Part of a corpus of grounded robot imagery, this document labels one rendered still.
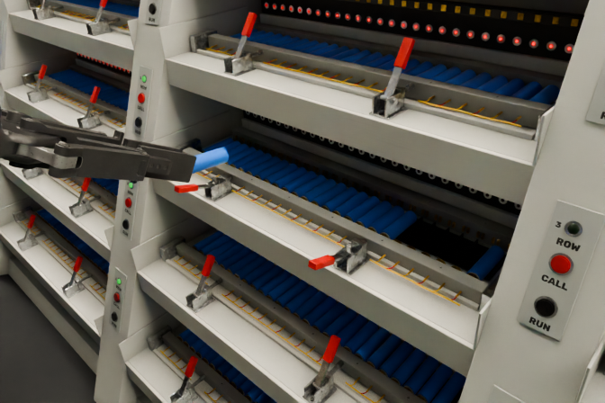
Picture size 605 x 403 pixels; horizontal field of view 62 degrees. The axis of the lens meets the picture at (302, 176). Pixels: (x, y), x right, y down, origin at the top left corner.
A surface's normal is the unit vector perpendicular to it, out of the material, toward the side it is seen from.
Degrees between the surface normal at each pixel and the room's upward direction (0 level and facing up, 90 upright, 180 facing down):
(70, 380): 0
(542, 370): 90
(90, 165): 92
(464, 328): 21
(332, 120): 111
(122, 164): 92
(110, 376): 90
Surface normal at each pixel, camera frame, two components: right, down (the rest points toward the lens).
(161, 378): -0.05, -0.87
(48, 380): 0.20, -0.95
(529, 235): -0.65, 0.05
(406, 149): -0.68, 0.40
